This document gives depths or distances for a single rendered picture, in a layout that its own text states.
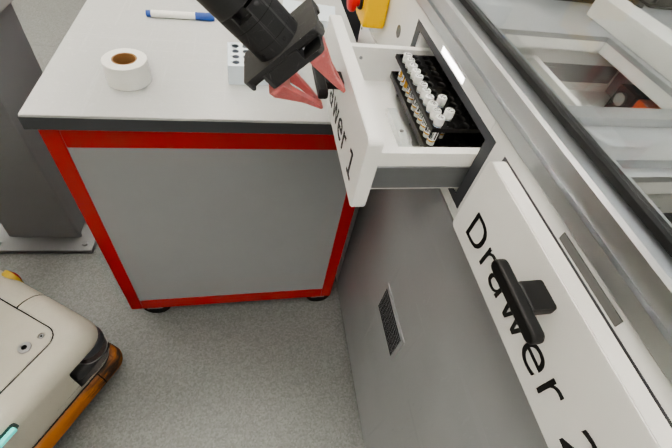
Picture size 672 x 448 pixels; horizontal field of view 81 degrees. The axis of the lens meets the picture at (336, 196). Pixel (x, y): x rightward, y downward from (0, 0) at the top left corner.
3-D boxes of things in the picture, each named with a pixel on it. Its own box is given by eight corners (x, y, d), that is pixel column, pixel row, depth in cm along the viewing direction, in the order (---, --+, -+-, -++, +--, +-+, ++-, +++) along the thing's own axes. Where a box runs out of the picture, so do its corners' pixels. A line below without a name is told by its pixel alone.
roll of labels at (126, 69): (155, 70, 71) (151, 49, 68) (147, 92, 66) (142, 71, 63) (113, 67, 69) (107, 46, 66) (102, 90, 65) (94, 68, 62)
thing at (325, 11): (280, 21, 91) (280, 14, 89) (283, 5, 96) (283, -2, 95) (334, 29, 92) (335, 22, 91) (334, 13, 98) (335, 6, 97)
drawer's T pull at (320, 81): (318, 101, 48) (319, 91, 47) (311, 68, 53) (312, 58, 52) (346, 102, 49) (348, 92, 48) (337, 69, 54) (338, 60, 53)
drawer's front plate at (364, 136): (350, 209, 48) (369, 140, 40) (320, 77, 66) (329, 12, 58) (364, 209, 48) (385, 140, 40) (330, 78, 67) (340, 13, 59)
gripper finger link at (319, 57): (364, 95, 45) (312, 36, 39) (316, 129, 48) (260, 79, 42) (353, 63, 49) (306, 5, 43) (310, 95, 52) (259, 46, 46)
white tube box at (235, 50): (228, 84, 71) (227, 65, 68) (228, 60, 76) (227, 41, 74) (296, 86, 74) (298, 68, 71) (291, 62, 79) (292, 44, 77)
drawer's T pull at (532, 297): (526, 347, 30) (535, 340, 29) (487, 264, 35) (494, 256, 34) (566, 343, 31) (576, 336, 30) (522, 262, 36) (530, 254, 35)
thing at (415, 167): (364, 191, 48) (375, 154, 44) (333, 75, 65) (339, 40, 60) (631, 187, 57) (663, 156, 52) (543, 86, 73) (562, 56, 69)
